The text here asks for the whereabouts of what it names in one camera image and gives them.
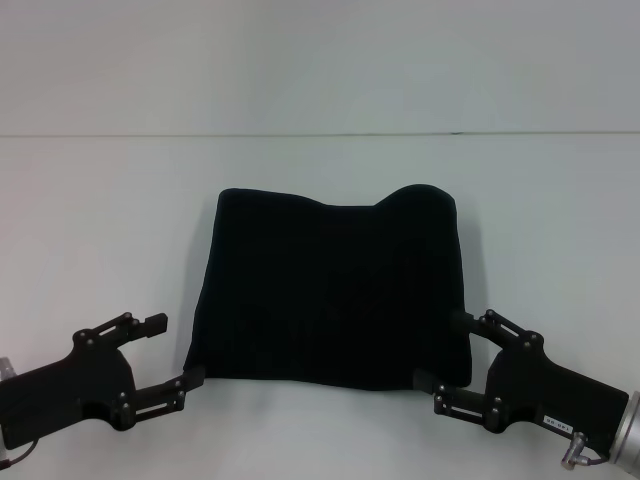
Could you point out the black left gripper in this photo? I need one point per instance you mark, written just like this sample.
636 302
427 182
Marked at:
60 390

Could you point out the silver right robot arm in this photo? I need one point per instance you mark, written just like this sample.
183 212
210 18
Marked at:
627 435

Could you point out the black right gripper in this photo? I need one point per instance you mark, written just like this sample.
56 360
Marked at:
555 395

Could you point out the black shirt with FREE print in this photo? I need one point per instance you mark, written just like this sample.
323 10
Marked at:
330 290

